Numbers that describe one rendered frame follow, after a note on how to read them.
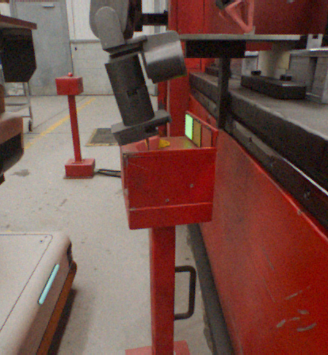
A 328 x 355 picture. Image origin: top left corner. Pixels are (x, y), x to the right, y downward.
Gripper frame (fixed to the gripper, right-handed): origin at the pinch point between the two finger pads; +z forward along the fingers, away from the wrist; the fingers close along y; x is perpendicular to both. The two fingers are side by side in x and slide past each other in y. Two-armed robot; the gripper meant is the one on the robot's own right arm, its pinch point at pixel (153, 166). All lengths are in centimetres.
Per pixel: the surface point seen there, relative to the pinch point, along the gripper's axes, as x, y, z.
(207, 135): -1.6, 11.0, -3.2
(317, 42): 9.1, 41.3, -11.9
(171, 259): 2.8, -1.9, 23.9
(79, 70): 760, -53, -4
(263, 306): -15.6, 10.7, 25.9
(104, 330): 34, -33, 70
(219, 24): 105, 59, -20
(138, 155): -4.6, -2.2, -4.6
